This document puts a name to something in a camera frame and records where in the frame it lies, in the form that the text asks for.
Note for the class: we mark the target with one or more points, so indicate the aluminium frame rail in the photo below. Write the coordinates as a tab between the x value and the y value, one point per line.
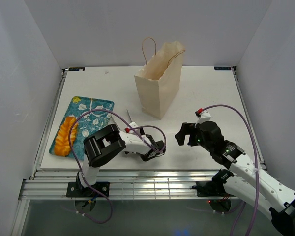
124	185

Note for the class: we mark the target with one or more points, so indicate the long braided orange bread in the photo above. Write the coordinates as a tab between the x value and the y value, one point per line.
62	147

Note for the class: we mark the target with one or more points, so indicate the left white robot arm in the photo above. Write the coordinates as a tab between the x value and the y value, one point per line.
104	145

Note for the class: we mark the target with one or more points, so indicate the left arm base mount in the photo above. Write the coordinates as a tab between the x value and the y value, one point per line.
74	190

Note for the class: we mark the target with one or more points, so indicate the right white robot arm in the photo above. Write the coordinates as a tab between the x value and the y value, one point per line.
280	198

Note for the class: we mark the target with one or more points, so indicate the teal patterned tray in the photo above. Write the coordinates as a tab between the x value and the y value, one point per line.
93	119

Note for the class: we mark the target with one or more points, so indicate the left blue table label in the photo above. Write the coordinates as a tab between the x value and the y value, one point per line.
76	69

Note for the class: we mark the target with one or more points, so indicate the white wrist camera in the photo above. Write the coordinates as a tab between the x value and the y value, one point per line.
129	130
202	115

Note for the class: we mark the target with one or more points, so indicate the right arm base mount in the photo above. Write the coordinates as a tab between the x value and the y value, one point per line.
216	186

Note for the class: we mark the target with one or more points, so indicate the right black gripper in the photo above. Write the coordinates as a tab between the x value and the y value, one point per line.
187	129

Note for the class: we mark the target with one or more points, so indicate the right blue table label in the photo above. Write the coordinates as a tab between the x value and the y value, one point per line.
222	68

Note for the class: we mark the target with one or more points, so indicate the blue table label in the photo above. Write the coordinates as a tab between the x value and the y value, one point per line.
222	68
76	69

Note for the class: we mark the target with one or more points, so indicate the brown paper bag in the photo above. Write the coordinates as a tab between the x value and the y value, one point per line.
158	81

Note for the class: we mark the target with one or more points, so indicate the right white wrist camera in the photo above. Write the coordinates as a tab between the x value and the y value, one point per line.
202	115

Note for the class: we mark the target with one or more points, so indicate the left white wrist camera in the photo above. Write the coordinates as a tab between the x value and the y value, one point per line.
129	130

